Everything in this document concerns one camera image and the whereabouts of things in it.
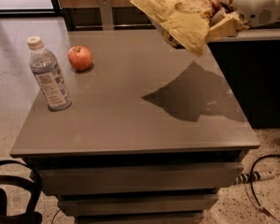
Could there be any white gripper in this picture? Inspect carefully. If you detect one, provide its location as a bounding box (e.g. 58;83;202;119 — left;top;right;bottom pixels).
207;0;280;42

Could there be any brown chip bag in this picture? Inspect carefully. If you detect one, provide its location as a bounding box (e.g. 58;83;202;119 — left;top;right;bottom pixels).
131;0;225;56

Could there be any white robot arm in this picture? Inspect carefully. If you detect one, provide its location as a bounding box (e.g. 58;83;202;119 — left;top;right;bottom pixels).
206;0;280;43

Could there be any clear plastic water bottle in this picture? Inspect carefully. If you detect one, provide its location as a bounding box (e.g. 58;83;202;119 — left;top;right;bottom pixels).
27;36;72;111

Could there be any red apple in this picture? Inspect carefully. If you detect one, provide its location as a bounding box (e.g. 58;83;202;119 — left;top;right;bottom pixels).
67;46;92;71

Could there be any grey drawer cabinet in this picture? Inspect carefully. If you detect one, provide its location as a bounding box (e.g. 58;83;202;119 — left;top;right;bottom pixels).
12;30;259;224

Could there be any white power strip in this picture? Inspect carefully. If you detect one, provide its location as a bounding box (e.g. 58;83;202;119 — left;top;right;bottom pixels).
232;171;276;185

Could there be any left metal wall bracket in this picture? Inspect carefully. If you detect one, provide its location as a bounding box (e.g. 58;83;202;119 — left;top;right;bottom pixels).
99;0;114;31

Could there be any black floor cable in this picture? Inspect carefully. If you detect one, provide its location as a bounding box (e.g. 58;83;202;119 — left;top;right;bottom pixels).
244;154;280;224

